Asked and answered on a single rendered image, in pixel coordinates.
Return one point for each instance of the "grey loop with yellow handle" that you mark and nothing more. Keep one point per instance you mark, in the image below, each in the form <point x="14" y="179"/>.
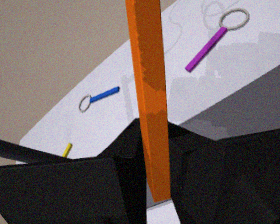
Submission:
<point x="69" y="147"/>

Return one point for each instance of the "orange-brown long bar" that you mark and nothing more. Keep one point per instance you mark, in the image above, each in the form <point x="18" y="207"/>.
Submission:
<point x="144" y="27"/>

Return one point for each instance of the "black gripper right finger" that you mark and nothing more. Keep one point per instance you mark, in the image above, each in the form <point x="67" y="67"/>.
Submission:
<point x="203" y="172"/>

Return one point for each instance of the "grey loop with purple handle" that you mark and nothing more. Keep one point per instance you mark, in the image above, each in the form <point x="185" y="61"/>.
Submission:
<point x="211" y="42"/>

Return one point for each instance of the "grey loop with blue handle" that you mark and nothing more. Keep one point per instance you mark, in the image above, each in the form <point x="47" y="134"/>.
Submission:
<point x="100" y="96"/>

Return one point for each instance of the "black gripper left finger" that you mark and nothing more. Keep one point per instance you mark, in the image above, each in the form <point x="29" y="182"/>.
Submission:
<point x="112" y="184"/>

